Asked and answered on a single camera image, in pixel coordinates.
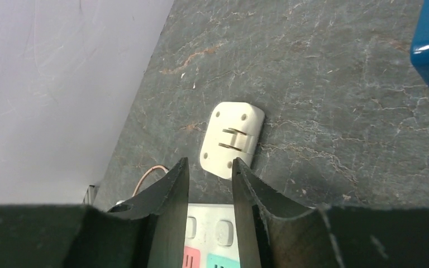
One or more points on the white dock with green inset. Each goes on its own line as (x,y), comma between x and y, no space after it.
(210,236)

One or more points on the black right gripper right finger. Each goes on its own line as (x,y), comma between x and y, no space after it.
(275,231)

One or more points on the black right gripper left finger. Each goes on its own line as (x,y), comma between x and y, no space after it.
(82,235)

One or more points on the white adapter plug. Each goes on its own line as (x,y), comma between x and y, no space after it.
(233,132)

